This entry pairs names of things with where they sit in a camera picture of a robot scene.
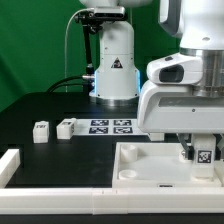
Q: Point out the white square tabletop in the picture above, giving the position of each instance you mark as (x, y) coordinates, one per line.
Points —
(145, 165)

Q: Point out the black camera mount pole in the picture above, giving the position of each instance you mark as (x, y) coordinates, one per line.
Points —
(89, 66)

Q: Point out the fiducial marker sheet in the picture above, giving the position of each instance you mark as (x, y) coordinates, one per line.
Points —
(99, 127)

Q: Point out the white U-shaped obstacle fence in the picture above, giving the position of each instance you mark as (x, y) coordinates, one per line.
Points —
(101, 200)

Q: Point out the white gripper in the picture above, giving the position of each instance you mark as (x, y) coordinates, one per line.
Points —
(167, 103)

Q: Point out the black camera on mount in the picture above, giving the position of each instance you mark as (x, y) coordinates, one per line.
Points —
(101, 14)

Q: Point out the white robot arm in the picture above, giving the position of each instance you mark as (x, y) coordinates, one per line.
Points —
(199, 24)

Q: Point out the green backdrop curtain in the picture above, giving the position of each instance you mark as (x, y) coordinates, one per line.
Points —
(32, 44)

